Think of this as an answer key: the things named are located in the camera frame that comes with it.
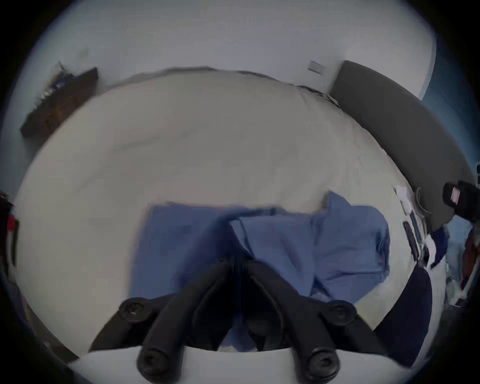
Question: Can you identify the bed with beige sheet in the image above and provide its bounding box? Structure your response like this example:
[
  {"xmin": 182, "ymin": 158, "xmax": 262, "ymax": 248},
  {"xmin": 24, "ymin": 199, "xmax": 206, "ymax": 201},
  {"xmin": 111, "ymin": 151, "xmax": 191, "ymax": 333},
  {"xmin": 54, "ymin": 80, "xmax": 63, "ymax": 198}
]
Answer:
[{"xmin": 11, "ymin": 67, "xmax": 447, "ymax": 376}]

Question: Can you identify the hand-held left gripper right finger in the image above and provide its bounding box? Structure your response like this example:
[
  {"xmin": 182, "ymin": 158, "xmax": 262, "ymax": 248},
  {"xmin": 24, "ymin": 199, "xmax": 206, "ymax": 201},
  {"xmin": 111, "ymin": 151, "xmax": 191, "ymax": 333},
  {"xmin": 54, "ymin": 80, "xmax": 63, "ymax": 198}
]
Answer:
[{"xmin": 239, "ymin": 259, "xmax": 389, "ymax": 383}]

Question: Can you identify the blue shirt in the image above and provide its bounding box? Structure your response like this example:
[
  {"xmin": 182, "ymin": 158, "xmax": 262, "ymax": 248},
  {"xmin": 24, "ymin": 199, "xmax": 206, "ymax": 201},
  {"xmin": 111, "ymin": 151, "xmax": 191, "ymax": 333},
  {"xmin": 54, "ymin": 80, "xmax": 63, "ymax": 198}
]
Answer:
[{"xmin": 129, "ymin": 191, "xmax": 391, "ymax": 353}]

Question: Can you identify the thin grey cable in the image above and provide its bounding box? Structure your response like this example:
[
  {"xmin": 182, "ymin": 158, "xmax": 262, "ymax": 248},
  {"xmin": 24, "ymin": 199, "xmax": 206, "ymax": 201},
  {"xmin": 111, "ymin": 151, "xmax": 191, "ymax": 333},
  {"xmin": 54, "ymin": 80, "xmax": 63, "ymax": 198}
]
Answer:
[{"xmin": 415, "ymin": 187, "xmax": 433, "ymax": 217}]

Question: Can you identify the dark navy garment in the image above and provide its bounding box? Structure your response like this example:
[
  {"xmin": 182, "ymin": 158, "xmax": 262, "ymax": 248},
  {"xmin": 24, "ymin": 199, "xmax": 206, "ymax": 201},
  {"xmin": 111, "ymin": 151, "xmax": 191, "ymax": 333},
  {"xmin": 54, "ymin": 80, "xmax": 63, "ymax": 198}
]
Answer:
[{"xmin": 374, "ymin": 262, "xmax": 436, "ymax": 368}]

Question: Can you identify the black phone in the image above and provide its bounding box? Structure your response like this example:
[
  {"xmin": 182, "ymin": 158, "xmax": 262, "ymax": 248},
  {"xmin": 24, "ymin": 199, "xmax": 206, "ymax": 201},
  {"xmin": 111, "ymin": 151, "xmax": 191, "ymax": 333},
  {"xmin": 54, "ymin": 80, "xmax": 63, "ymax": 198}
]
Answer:
[{"xmin": 402, "ymin": 221, "xmax": 419, "ymax": 260}]

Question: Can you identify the dark grey padded headboard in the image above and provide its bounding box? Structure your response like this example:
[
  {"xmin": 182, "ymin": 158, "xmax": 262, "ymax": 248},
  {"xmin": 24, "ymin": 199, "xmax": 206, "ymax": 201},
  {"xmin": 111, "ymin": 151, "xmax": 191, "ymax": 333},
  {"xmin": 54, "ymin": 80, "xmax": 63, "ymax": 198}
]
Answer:
[{"xmin": 329, "ymin": 60, "xmax": 478, "ymax": 230}]

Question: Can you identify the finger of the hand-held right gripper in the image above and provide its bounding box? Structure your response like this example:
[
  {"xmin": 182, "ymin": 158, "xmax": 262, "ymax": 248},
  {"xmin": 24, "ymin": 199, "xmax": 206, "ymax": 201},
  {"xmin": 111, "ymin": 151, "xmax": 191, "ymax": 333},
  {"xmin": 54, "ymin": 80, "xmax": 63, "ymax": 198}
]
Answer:
[{"xmin": 442, "ymin": 180, "xmax": 480, "ymax": 223}]

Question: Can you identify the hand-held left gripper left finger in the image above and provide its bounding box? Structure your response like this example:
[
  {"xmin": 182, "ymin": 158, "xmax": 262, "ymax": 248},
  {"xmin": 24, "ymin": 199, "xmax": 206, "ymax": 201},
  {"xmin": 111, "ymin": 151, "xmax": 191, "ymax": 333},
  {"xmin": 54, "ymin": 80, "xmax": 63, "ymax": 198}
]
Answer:
[{"xmin": 89, "ymin": 258, "xmax": 241, "ymax": 382}]

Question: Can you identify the dark wooden shelf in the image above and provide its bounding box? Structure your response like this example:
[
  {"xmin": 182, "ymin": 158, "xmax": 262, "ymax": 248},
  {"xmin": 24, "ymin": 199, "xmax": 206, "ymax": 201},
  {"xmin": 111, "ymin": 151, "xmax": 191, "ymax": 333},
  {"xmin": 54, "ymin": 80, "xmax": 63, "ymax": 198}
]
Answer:
[{"xmin": 20, "ymin": 62, "xmax": 99, "ymax": 138}]

